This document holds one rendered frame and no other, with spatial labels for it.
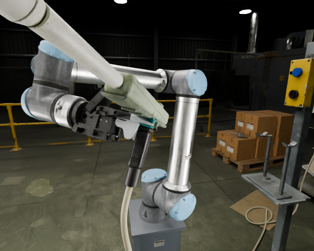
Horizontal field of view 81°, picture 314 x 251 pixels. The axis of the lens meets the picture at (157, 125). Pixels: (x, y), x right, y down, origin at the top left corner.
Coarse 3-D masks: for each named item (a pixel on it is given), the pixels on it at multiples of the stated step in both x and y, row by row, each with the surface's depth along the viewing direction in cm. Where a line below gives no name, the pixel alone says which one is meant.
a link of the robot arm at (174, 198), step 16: (176, 80) 87; (192, 80) 80; (176, 96) 88; (192, 96) 84; (176, 112) 88; (192, 112) 86; (176, 128) 88; (192, 128) 88; (176, 144) 88; (192, 144) 90; (176, 160) 89; (176, 176) 90; (160, 192) 96; (176, 192) 89; (160, 208) 98; (176, 208) 87; (192, 208) 94
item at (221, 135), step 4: (220, 132) 345; (224, 132) 344; (228, 132) 344; (236, 132) 344; (220, 136) 346; (224, 136) 336; (220, 140) 347; (224, 140) 337; (216, 144) 359; (220, 144) 348; (224, 144) 338; (216, 148) 361; (220, 148) 349; (224, 148) 339; (224, 152) 340
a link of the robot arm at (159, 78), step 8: (32, 64) 59; (72, 72) 65; (80, 72) 66; (88, 72) 68; (128, 72) 78; (136, 72) 81; (144, 72) 84; (152, 72) 87; (160, 72) 91; (168, 72) 92; (72, 80) 67; (80, 80) 68; (88, 80) 70; (96, 80) 71; (144, 80) 84; (152, 80) 86; (160, 80) 89; (168, 80) 90; (152, 88) 91; (160, 88) 92; (168, 88) 92
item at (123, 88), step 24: (0, 0) 12; (24, 0) 12; (24, 24) 14; (48, 24) 15; (72, 48) 18; (96, 72) 22; (120, 72) 29; (120, 96) 28; (144, 96) 34; (144, 144) 44
